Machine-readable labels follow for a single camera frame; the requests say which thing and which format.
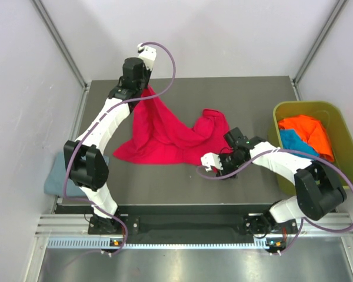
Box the magenta t shirt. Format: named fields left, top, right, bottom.
left=112, top=98, right=231, bottom=166

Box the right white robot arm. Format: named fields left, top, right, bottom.
left=214, top=127, right=347, bottom=233

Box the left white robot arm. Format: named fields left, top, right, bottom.
left=64, top=55, right=155, bottom=234

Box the blue t shirt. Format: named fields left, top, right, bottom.
left=279, top=129, right=319, bottom=156

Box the orange t shirt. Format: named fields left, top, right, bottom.
left=278, top=115, right=335, bottom=162

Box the olive green plastic bin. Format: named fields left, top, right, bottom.
left=268, top=101, right=353, bottom=184

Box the folded grey-blue t shirt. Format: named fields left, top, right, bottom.
left=43, top=152, right=110, bottom=197

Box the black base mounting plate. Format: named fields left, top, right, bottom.
left=88, top=204, right=297, bottom=245

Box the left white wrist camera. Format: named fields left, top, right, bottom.
left=137, top=43, right=156, bottom=72

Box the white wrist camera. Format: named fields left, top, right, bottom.
left=137, top=43, right=156, bottom=72
left=201, top=153, right=222, bottom=172

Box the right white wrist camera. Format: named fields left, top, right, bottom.
left=201, top=153, right=222, bottom=172

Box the left aluminium corner post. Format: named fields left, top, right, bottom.
left=30, top=0, right=88, bottom=89

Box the aluminium corner post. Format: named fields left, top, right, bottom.
left=292, top=0, right=348, bottom=87
left=30, top=0, right=88, bottom=89

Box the aluminium frame rail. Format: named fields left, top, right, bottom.
left=35, top=213, right=353, bottom=237

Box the right aluminium corner post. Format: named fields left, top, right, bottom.
left=292, top=0, right=348, bottom=87

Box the slotted grey cable duct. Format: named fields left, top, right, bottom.
left=46, top=237, right=286, bottom=250

